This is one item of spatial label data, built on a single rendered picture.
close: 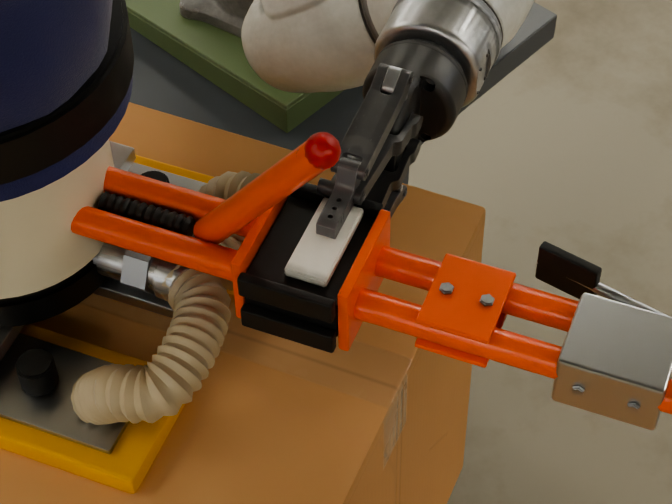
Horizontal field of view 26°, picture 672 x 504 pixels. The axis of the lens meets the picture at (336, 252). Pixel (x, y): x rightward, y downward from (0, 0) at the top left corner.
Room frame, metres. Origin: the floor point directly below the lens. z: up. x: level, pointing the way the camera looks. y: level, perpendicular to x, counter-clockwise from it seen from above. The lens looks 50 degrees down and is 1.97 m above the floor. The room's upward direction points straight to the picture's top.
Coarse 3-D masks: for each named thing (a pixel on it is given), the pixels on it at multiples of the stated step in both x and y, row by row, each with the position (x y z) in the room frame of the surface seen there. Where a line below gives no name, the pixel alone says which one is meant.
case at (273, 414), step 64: (128, 128) 0.89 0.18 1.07; (192, 128) 0.89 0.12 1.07; (64, 320) 0.68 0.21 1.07; (128, 320) 0.68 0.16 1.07; (256, 384) 0.62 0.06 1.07; (320, 384) 0.62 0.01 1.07; (384, 384) 0.62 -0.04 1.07; (448, 384) 0.73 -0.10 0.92; (0, 448) 0.57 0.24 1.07; (192, 448) 0.57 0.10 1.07; (256, 448) 0.56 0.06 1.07; (320, 448) 0.56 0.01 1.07; (384, 448) 0.59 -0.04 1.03; (448, 448) 0.74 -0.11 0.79
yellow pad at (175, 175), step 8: (136, 160) 0.84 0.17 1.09; (144, 160) 0.84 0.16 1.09; (152, 160) 0.84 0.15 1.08; (136, 168) 0.82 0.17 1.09; (144, 168) 0.82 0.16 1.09; (152, 168) 0.82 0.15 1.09; (160, 168) 0.83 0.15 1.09; (168, 168) 0.83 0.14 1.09; (176, 168) 0.83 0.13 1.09; (152, 176) 0.79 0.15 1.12; (160, 176) 0.79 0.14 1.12; (168, 176) 0.81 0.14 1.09; (176, 176) 0.81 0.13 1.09; (184, 176) 0.82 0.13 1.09; (192, 176) 0.82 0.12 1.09; (200, 176) 0.82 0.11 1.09; (208, 176) 0.82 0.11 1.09; (176, 184) 0.81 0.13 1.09; (184, 184) 0.81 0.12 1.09; (192, 184) 0.81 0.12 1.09; (200, 184) 0.81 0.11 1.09
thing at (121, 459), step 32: (32, 352) 0.62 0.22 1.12; (64, 352) 0.64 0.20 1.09; (96, 352) 0.64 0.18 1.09; (0, 384) 0.61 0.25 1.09; (32, 384) 0.60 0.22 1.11; (64, 384) 0.61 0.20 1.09; (0, 416) 0.58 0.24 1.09; (32, 416) 0.58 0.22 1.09; (64, 416) 0.58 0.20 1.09; (32, 448) 0.56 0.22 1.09; (64, 448) 0.55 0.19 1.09; (96, 448) 0.55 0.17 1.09; (128, 448) 0.55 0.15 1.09; (160, 448) 0.56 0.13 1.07; (96, 480) 0.54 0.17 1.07; (128, 480) 0.53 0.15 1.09
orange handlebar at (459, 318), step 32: (128, 192) 0.70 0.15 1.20; (160, 192) 0.69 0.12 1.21; (192, 192) 0.69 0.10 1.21; (96, 224) 0.66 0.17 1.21; (128, 224) 0.66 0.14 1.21; (160, 256) 0.64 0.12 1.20; (192, 256) 0.63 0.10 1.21; (224, 256) 0.63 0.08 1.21; (384, 256) 0.63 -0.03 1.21; (416, 256) 0.63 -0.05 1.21; (448, 256) 0.63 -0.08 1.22; (448, 288) 0.60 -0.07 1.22; (480, 288) 0.60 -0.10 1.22; (512, 288) 0.60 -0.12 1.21; (384, 320) 0.58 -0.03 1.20; (416, 320) 0.57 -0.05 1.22; (448, 320) 0.57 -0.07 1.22; (480, 320) 0.57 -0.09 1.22; (544, 320) 0.58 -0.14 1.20; (448, 352) 0.56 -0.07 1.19; (480, 352) 0.56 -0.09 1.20; (512, 352) 0.55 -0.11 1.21; (544, 352) 0.55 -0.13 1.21
